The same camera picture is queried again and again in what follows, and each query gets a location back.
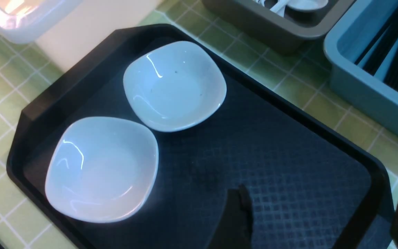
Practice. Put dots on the white square dish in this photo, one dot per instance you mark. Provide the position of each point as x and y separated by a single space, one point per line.
174 87
102 170

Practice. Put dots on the large white plastic tub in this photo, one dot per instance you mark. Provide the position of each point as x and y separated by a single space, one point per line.
67 30

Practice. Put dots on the blue plastic bin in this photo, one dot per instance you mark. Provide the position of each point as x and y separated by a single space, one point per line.
343 45

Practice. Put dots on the black serving tray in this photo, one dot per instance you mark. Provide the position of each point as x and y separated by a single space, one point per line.
310 187

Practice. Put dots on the brown plastic bin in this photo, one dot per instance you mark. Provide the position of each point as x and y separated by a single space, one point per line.
284 34

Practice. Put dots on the pile of white spoons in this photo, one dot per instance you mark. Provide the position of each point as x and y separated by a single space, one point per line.
305 6

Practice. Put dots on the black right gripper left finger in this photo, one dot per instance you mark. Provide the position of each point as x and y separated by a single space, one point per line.
235 228

